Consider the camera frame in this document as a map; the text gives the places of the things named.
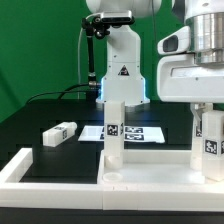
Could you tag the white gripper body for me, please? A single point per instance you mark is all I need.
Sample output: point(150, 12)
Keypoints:
point(179, 79)

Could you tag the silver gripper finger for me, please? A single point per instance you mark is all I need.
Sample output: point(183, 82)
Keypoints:
point(197, 110)

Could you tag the white desk top tray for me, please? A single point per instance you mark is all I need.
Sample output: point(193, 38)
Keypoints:
point(158, 167)

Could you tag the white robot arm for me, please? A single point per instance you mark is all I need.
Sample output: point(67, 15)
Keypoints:
point(123, 81)

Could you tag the fiducial marker sheet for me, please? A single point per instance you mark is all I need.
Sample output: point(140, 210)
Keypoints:
point(131, 134)

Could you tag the white U-shaped fence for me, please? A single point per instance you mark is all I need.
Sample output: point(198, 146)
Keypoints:
point(106, 194)

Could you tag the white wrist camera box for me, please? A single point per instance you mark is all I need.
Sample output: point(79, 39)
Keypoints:
point(177, 42)

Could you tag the silver camera on mount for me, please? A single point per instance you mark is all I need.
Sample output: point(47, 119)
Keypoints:
point(122, 17)

